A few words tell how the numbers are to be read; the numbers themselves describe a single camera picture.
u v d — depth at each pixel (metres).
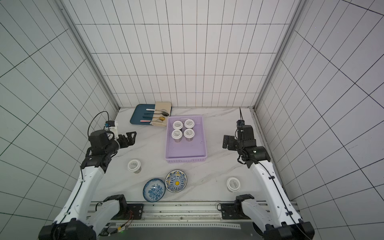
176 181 0.82
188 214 0.73
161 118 1.13
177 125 1.00
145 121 1.10
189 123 1.01
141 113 1.17
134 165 0.82
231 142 0.68
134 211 0.73
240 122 0.67
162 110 1.18
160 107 1.18
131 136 0.72
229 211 0.73
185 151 0.97
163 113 1.15
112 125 0.67
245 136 0.55
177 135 0.95
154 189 0.79
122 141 0.68
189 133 0.95
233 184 0.76
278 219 0.38
